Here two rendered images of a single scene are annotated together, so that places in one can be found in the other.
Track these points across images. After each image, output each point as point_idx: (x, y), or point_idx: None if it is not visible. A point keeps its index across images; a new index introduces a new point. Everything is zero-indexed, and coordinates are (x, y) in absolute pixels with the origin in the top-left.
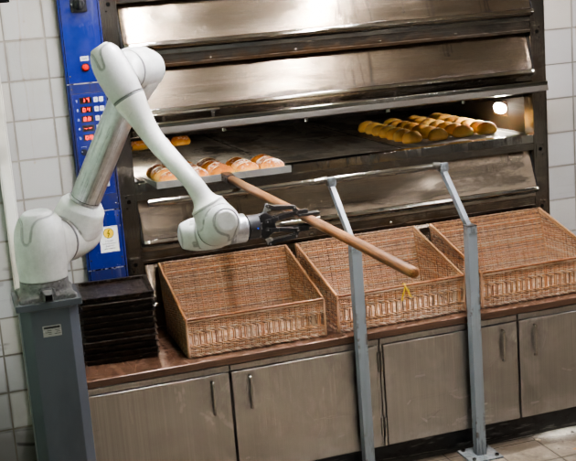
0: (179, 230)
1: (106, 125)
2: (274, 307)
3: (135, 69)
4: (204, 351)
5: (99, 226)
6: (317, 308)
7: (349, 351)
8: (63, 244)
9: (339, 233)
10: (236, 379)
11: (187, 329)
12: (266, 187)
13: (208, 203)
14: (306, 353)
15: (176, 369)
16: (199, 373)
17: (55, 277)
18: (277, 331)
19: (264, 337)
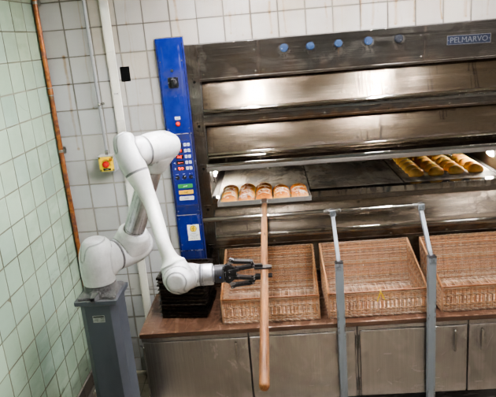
0: None
1: None
2: (283, 298)
3: (142, 152)
4: (233, 320)
5: (142, 246)
6: (313, 301)
7: (334, 332)
8: (108, 262)
9: (260, 302)
10: (252, 342)
11: (222, 306)
12: (284, 215)
13: (168, 265)
14: (302, 331)
15: (211, 332)
16: (227, 335)
17: (101, 284)
18: (284, 313)
19: (275, 316)
